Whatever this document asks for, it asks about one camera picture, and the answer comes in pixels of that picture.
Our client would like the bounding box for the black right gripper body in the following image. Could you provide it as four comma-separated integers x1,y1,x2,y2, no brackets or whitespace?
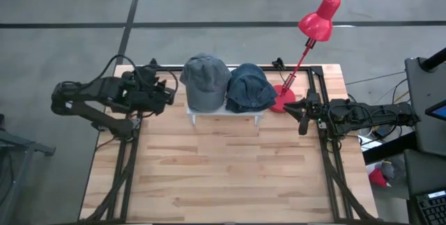
304,88,323,123

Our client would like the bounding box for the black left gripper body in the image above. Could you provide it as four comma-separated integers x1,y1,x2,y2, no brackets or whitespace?
121,63,167,116

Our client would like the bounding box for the grey baseball cap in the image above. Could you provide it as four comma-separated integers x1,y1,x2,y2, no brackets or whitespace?
178,53,233,114

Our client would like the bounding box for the dark blue denim cap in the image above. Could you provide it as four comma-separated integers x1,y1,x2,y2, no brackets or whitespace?
225,62,279,114

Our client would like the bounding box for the white metal shelf rack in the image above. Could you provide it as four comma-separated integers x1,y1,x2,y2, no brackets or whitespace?
185,65,265,127

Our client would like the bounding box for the red desk lamp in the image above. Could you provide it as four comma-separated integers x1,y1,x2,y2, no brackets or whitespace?
269,0,342,114

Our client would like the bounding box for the red and grey bag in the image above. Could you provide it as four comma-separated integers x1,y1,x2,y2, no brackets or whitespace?
367,160,397,189

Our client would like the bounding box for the dark grey desk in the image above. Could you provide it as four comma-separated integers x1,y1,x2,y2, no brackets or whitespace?
403,56,446,157

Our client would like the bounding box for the dark grey cabinet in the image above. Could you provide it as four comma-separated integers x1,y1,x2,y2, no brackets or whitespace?
403,148,446,225

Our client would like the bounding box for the blue tablet screen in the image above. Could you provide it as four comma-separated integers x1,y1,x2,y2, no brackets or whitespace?
424,98,446,122

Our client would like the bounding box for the black pole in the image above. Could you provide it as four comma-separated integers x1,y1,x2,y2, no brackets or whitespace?
419,46,446,73

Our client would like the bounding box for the grey metal stand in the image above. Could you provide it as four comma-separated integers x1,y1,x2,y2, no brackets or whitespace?
0,113,57,225

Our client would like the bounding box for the black keyboard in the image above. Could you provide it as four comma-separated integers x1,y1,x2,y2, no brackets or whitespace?
414,189,446,225

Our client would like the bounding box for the black cable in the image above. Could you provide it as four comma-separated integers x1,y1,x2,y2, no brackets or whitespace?
99,54,144,83

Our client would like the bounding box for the black clamp mount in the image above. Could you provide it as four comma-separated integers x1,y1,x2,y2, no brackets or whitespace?
271,56,286,72

